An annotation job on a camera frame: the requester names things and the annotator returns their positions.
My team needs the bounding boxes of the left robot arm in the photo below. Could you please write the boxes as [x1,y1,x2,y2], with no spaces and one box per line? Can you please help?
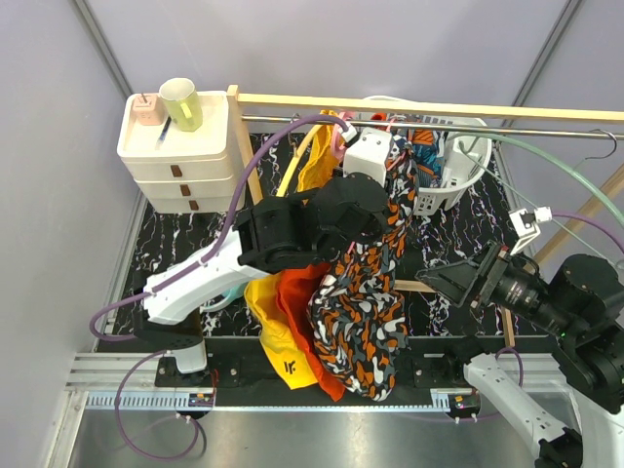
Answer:
[134,173,389,386]

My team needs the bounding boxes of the green mug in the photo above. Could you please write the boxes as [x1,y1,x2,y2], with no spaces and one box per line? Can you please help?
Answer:
[159,78,203,132]

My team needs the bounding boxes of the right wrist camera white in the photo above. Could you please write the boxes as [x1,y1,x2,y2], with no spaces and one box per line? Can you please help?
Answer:
[509,207,553,255]

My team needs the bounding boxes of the teal headphones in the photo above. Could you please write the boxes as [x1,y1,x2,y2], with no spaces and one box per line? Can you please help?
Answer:
[200,284,246,313]

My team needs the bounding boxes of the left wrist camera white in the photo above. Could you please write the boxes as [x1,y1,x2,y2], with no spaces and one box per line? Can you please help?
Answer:
[342,128,393,186]

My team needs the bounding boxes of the yellow shorts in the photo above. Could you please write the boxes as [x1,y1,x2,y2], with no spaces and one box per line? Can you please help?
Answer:
[244,125,345,402]

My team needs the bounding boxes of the thin pink hanger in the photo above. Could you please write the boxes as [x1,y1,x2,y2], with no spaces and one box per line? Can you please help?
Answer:
[383,114,414,171]

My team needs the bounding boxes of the pink cube holder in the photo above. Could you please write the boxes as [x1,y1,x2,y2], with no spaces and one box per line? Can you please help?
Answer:
[132,93,165,126]

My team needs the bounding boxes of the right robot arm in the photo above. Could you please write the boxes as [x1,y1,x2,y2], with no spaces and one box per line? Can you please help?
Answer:
[416,242,623,467]

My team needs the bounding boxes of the blue patterned shorts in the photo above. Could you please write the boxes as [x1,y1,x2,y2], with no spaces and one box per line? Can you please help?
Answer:
[392,129,445,188]

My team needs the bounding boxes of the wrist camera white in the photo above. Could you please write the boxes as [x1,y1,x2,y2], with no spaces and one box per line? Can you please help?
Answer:
[342,128,393,186]
[509,207,553,255]

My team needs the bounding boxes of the black orange patterned shorts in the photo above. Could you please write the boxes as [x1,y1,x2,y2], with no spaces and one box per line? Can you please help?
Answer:
[307,136,418,402]

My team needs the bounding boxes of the blue pen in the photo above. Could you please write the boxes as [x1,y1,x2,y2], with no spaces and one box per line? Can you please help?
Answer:
[156,116,172,148]

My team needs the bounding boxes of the white laundry basket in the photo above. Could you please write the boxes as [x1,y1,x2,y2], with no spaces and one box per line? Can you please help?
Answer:
[415,130,492,216]

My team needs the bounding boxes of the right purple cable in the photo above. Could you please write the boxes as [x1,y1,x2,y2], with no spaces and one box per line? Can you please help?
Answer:
[404,212,624,425]

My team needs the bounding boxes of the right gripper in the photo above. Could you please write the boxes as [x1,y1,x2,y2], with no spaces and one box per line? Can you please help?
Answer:
[415,235,580,336]

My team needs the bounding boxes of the wooden clothes rack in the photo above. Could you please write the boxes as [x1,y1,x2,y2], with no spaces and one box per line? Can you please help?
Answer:
[224,84,624,350]

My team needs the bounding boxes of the cream drawer unit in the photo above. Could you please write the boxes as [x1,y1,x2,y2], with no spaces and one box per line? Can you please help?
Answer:
[117,91,243,214]

